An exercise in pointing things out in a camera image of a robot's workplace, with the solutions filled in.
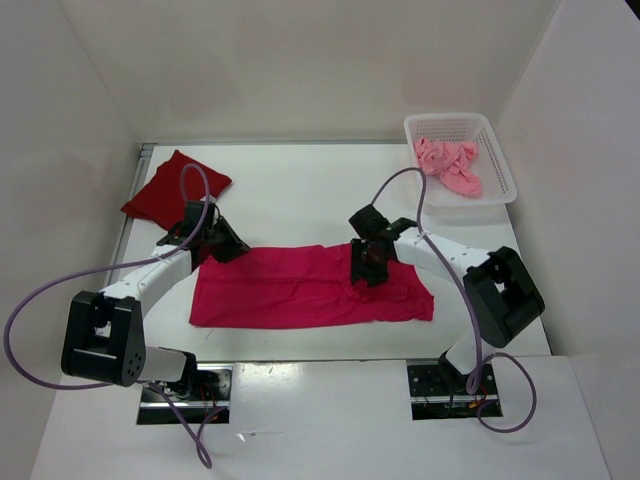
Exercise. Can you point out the magenta t shirt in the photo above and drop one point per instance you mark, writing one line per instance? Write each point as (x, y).
(302, 287)

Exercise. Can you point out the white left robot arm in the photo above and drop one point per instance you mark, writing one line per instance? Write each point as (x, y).
(105, 340)

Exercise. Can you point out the white plastic basket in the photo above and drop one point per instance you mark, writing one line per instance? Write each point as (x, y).
(490, 165)

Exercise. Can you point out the light pink t shirt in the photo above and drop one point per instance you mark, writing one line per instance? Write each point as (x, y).
(450, 163)

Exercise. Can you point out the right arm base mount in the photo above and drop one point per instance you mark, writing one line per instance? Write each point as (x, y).
(433, 398)

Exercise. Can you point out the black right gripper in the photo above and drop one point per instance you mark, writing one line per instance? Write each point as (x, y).
(358, 268)

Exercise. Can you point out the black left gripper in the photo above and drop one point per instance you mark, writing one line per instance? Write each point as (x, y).
(235, 246)

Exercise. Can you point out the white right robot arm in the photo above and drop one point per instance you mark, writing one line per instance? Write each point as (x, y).
(496, 286)

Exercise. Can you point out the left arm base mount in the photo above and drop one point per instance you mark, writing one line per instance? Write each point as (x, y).
(209, 395)

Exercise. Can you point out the dark red t shirt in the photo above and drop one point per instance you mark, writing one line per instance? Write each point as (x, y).
(160, 201)

